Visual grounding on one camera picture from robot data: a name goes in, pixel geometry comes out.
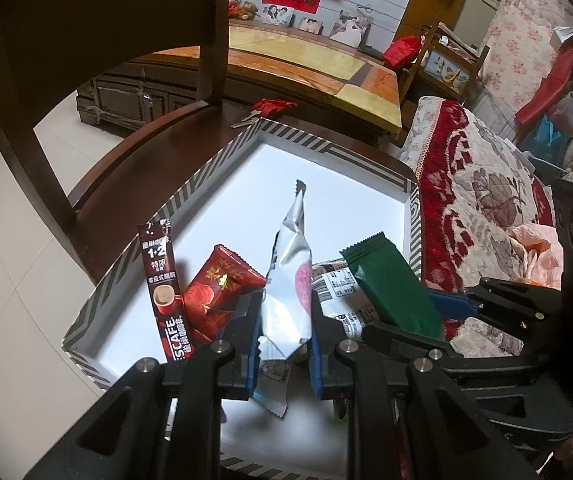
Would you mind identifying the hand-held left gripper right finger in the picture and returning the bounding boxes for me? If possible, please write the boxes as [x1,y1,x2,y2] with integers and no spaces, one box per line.
[308,305,532,480]

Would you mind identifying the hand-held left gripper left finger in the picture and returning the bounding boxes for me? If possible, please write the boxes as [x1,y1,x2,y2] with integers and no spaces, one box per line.
[54,290,267,480]

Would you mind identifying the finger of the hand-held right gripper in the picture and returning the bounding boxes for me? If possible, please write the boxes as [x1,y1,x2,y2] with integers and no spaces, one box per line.
[429,277,565,331]
[363,322,567,391]

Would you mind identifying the blue white snack packet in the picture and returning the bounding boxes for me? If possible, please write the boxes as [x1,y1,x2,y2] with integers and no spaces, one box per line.
[251,352,292,418]

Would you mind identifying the dark green snack packet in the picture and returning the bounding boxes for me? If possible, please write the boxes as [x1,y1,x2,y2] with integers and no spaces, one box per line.
[339,231,445,339]

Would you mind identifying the white green biscuit packet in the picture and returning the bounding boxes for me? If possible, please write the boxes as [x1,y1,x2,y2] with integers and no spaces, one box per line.
[311,259,382,341]

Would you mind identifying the red snack packet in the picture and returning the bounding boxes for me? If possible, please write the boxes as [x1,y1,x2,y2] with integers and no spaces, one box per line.
[182,244,266,343]

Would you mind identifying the silver snack packet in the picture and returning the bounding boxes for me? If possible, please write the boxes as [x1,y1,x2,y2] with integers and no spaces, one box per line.
[258,178,315,363]

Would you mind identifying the dark red coffee sachet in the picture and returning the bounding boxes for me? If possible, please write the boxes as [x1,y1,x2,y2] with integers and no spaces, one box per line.
[138,220,198,363]

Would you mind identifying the striped white cardboard box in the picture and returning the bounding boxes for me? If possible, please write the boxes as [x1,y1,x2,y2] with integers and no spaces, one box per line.
[61,117,422,476]

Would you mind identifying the peach plastic bag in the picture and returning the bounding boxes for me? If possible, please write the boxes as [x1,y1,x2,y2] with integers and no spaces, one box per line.
[507,224,565,288]

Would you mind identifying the blue plastic bag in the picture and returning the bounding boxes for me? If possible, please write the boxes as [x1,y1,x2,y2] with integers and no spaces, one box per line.
[531,115,565,156]

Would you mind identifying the pink floral cloth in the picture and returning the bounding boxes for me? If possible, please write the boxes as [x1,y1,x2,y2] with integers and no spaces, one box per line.
[477,0,573,106]

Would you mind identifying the wooden rack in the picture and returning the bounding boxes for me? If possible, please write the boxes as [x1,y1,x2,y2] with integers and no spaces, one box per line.
[407,22,491,106]

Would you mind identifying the red gift bag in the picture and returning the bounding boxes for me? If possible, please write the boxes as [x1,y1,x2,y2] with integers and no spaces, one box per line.
[383,35,423,68]

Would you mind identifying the wooden coffee table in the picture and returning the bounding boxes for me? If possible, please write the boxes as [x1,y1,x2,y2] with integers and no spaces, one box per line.
[77,20,402,148]

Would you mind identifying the plush toys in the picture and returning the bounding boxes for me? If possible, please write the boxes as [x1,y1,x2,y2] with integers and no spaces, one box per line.
[226,0,260,22]

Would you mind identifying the dark wooden chair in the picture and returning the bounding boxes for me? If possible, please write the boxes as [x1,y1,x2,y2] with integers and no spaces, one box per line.
[0,0,420,301]

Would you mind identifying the red tassel keychain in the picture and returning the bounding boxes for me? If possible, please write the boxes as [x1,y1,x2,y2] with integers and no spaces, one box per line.
[231,98,298,131]

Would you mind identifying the large tilted photo frame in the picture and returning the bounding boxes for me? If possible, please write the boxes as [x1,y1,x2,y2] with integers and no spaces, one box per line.
[329,10,371,45]

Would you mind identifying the wide photo frame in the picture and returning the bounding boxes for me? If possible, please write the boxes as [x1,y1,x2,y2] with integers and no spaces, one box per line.
[261,4,295,26]

